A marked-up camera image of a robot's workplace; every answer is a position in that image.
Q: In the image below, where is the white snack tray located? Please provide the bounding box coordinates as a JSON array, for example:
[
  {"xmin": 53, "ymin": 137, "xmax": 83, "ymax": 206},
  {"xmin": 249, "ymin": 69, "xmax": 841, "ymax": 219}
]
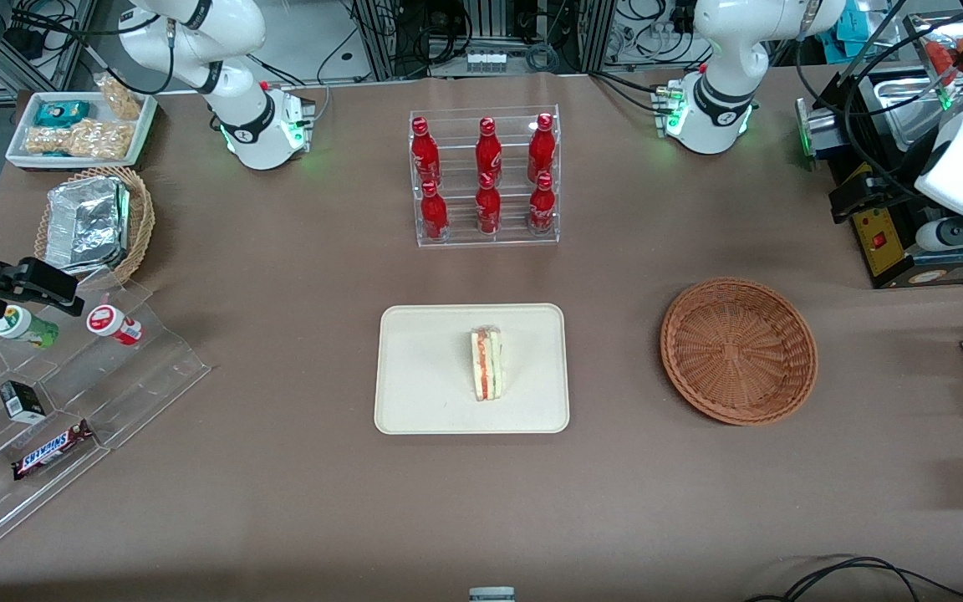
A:
[{"xmin": 5, "ymin": 90, "xmax": 158, "ymax": 172}]

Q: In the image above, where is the small clear nut bag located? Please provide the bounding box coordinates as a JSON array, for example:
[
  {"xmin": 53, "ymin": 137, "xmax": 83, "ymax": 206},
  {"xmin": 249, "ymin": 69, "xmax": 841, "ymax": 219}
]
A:
[{"xmin": 94, "ymin": 73, "xmax": 142, "ymax": 120}]

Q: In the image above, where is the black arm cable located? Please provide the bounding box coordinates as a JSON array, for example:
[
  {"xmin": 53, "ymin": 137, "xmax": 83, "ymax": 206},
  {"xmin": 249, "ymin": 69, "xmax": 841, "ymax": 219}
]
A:
[{"xmin": 792, "ymin": 0, "xmax": 963, "ymax": 197}]

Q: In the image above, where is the brown wicker basket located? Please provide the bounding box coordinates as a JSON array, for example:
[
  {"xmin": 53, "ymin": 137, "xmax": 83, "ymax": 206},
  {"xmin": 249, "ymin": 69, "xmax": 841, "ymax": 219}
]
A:
[{"xmin": 660, "ymin": 277, "xmax": 819, "ymax": 427}]

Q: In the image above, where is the large clear nut bag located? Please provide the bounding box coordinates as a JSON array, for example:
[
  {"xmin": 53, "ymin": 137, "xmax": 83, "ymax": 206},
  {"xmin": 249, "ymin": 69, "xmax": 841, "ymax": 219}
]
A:
[{"xmin": 25, "ymin": 119, "xmax": 134, "ymax": 161}]

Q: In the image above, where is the clear acrylic bottle rack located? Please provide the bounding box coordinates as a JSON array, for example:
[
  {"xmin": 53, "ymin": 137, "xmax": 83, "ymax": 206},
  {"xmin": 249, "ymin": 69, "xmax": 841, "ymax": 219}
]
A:
[{"xmin": 408, "ymin": 104, "xmax": 563, "ymax": 248}]

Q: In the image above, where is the green label white bottle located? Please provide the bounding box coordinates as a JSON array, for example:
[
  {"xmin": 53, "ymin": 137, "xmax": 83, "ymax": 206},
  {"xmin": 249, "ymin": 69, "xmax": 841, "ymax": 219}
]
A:
[{"xmin": 0, "ymin": 304, "xmax": 60, "ymax": 350}]

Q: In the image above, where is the triangle sandwich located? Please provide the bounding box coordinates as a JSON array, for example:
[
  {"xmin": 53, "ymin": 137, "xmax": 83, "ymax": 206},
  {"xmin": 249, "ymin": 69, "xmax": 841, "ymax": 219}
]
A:
[{"xmin": 470, "ymin": 325, "xmax": 505, "ymax": 403}]

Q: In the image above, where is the silver cylinder green rim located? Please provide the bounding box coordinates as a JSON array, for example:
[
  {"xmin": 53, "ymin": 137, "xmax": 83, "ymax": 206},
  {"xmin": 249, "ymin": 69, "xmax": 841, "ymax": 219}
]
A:
[{"xmin": 796, "ymin": 98, "xmax": 848, "ymax": 170}]

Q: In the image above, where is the black appliance yellow panel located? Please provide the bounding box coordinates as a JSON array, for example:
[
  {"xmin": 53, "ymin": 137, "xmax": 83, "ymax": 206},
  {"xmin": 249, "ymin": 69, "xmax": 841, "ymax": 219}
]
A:
[{"xmin": 816, "ymin": 65, "xmax": 963, "ymax": 290}]

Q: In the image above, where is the beige plastic tray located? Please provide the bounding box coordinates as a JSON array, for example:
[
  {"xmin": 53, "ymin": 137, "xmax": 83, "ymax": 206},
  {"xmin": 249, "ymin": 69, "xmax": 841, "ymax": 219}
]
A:
[{"xmin": 373, "ymin": 303, "xmax": 572, "ymax": 436}]

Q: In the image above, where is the clear acrylic stepped stand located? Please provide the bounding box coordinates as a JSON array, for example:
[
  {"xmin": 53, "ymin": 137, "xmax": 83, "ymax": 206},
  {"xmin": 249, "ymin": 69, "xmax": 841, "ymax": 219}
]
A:
[{"xmin": 0, "ymin": 268, "xmax": 212, "ymax": 566}]

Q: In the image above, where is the black floor cable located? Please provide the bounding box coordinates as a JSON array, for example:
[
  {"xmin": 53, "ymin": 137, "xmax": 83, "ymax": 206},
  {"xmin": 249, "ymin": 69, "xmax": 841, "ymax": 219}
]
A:
[{"xmin": 742, "ymin": 555, "xmax": 963, "ymax": 602}]

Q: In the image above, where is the red snack packet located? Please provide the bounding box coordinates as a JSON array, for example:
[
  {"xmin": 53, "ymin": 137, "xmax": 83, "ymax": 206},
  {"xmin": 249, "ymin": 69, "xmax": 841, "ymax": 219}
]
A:
[{"xmin": 923, "ymin": 35, "xmax": 963, "ymax": 78}]

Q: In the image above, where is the light wicker basket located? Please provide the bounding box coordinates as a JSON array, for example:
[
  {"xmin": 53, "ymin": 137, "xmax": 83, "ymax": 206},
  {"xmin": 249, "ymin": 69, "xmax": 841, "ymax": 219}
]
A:
[{"xmin": 33, "ymin": 166, "xmax": 155, "ymax": 286}]

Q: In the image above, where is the small black box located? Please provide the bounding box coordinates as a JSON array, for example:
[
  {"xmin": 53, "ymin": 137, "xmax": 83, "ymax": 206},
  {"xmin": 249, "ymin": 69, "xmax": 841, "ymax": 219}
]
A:
[{"xmin": 0, "ymin": 380, "xmax": 47, "ymax": 424}]

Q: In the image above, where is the silver foil container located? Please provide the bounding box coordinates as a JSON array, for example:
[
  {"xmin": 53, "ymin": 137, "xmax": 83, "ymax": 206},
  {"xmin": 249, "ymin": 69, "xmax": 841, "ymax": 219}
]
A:
[{"xmin": 44, "ymin": 175, "xmax": 131, "ymax": 276}]

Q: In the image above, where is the red cola bottle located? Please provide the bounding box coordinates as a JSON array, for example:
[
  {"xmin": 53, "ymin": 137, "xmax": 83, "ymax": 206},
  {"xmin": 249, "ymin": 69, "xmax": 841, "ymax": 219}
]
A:
[
  {"xmin": 475, "ymin": 116, "xmax": 504, "ymax": 180},
  {"xmin": 527, "ymin": 112, "xmax": 557, "ymax": 180},
  {"xmin": 528, "ymin": 171, "xmax": 557, "ymax": 236},
  {"xmin": 410, "ymin": 116, "xmax": 441, "ymax": 187},
  {"xmin": 420, "ymin": 180, "xmax": 450, "ymax": 242},
  {"xmin": 475, "ymin": 171, "xmax": 502, "ymax": 236}
]

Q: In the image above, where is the red label white bottle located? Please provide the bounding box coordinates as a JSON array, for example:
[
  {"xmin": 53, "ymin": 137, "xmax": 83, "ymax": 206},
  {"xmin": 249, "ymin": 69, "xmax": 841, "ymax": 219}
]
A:
[{"xmin": 85, "ymin": 304, "xmax": 144, "ymax": 347}]

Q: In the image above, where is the teal snack packet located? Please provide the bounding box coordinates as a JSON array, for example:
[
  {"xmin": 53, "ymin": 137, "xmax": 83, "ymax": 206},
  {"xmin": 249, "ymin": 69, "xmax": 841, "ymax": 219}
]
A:
[{"xmin": 34, "ymin": 100, "xmax": 91, "ymax": 128}]

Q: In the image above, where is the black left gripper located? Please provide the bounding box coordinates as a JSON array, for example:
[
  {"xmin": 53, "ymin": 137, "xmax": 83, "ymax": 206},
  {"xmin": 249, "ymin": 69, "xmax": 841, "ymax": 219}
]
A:
[{"xmin": 830, "ymin": 163, "xmax": 927, "ymax": 225}]

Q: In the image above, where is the Snickers chocolate bar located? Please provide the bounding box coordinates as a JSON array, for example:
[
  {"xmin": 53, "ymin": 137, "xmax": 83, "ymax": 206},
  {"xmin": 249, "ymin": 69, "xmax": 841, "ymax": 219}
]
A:
[{"xmin": 12, "ymin": 420, "xmax": 96, "ymax": 482}]

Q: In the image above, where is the aluminium frame rack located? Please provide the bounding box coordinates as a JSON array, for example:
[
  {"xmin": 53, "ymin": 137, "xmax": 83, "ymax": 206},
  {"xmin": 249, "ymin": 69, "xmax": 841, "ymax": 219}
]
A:
[{"xmin": 346, "ymin": 0, "xmax": 620, "ymax": 81}]

